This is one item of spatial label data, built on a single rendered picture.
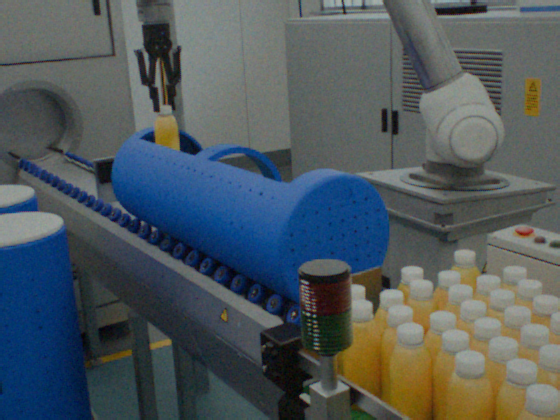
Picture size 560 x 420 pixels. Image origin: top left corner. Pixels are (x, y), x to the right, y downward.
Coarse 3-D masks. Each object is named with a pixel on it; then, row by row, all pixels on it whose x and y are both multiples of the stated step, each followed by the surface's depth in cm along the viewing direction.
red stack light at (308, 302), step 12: (348, 276) 87; (300, 288) 88; (312, 288) 86; (324, 288) 85; (336, 288) 86; (348, 288) 87; (300, 300) 88; (312, 300) 86; (324, 300) 86; (336, 300) 86; (348, 300) 87; (312, 312) 87; (324, 312) 86; (336, 312) 86
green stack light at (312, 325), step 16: (352, 304) 90; (304, 320) 88; (320, 320) 87; (336, 320) 87; (352, 320) 89; (304, 336) 89; (320, 336) 87; (336, 336) 87; (352, 336) 89; (320, 352) 88; (336, 352) 88
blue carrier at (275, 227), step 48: (144, 144) 200; (192, 144) 219; (144, 192) 191; (192, 192) 170; (240, 192) 155; (288, 192) 143; (336, 192) 145; (192, 240) 175; (240, 240) 151; (288, 240) 140; (336, 240) 147; (384, 240) 154; (288, 288) 143
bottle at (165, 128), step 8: (160, 120) 202; (168, 120) 202; (160, 128) 202; (168, 128) 202; (176, 128) 204; (160, 136) 203; (168, 136) 203; (176, 136) 205; (160, 144) 204; (168, 144) 204; (176, 144) 205
